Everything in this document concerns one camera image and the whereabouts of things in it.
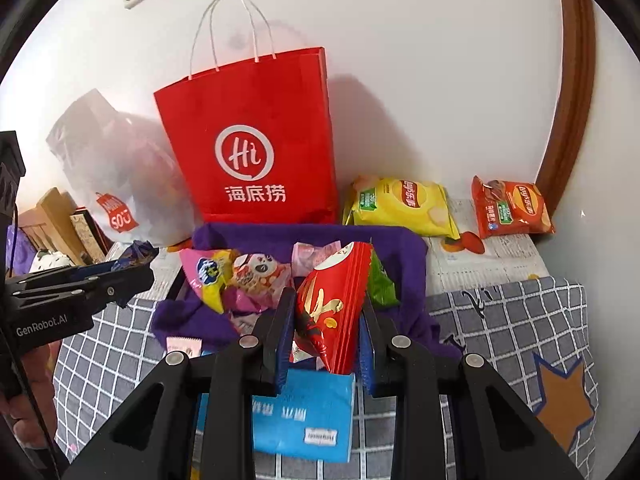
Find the white plastic bag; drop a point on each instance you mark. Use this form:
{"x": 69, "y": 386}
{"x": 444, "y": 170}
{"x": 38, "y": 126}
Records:
{"x": 115, "y": 170}

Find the dark patterned box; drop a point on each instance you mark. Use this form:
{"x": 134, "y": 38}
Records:
{"x": 87, "y": 235}

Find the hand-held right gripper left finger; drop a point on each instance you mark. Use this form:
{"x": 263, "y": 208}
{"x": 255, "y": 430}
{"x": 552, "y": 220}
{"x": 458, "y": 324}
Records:
{"x": 284, "y": 360}

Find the pink yellow snack packet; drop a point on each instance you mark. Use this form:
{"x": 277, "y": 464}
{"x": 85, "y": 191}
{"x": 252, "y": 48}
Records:
{"x": 205, "y": 272}

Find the purple fabric box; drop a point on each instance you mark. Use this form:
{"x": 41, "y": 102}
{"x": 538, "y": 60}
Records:
{"x": 410, "y": 260}

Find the magenta snack packet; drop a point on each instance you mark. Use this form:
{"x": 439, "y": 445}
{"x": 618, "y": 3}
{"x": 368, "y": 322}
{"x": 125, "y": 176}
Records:
{"x": 245, "y": 305}

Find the white red snack packet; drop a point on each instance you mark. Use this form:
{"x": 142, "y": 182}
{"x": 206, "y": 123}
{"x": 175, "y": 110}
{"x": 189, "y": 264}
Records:
{"x": 260, "y": 275}

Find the cardboard box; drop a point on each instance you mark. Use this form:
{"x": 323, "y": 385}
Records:
{"x": 57, "y": 220}

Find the small pink packet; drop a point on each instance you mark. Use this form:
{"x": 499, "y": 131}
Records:
{"x": 182, "y": 346}

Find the yellow chips bag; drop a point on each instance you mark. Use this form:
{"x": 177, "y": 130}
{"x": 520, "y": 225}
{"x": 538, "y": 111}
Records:
{"x": 400, "y": 205}

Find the green snack packet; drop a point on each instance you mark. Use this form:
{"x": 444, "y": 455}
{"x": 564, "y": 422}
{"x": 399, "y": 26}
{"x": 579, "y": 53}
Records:
{"x": 382, "y": 282}

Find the pale pink snack packet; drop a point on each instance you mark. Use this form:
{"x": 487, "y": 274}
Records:
{"x": 310, "y": 257}

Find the person's left hand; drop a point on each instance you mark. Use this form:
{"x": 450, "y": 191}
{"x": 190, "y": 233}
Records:
{"x": 42, "y": 390}

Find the grey checked blanket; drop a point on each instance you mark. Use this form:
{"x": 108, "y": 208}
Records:
{"x": 500, "y": 310}

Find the white green cloth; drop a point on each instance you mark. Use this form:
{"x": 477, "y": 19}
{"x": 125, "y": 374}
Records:
{"x": 50, "y": 260}

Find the pink purple patterned cloth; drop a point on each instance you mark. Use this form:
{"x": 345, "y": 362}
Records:
{"x": 20, "y": 250}

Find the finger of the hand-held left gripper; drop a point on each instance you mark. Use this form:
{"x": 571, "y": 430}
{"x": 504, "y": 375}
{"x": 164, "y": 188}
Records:
{"x": 110, "y": 287}
{"x": 60, "y": 274}

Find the wooden door frame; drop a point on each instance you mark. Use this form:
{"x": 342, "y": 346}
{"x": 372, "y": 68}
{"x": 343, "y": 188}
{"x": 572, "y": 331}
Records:
{"x": 570, "y": 85}

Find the dark blue snack packet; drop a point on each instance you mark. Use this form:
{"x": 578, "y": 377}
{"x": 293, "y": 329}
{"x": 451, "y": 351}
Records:
{"x": 137, "y": 255}

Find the red chips bag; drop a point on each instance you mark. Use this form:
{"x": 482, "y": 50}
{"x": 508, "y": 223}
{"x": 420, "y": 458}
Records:
{"x": 510, "y": 207}

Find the red paper bag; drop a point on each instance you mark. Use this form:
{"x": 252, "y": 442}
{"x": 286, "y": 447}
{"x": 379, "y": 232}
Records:
{"x": 250, "y": 110}

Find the blue tissue pack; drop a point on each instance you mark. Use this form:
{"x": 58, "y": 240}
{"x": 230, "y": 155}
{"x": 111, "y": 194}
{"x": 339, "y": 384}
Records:
{"x": 310, "y": 410}

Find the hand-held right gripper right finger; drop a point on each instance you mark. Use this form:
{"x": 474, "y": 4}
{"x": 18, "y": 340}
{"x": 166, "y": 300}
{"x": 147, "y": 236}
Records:
{"x": 366, "y": 360}

